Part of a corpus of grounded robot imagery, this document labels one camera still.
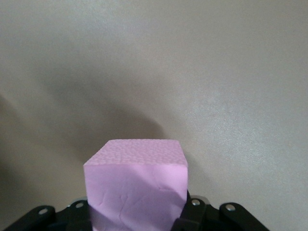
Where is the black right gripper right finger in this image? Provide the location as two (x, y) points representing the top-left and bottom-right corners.
(172, 189), (267, 231)

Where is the brown table cover sheet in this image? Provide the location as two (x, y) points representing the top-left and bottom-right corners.
(0, 0), (308, 231)

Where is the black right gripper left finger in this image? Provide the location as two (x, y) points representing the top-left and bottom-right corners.
(0, 196), (94, 231)

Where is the pink foam cube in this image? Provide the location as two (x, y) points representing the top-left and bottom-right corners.
(83, 139), (188, 231)

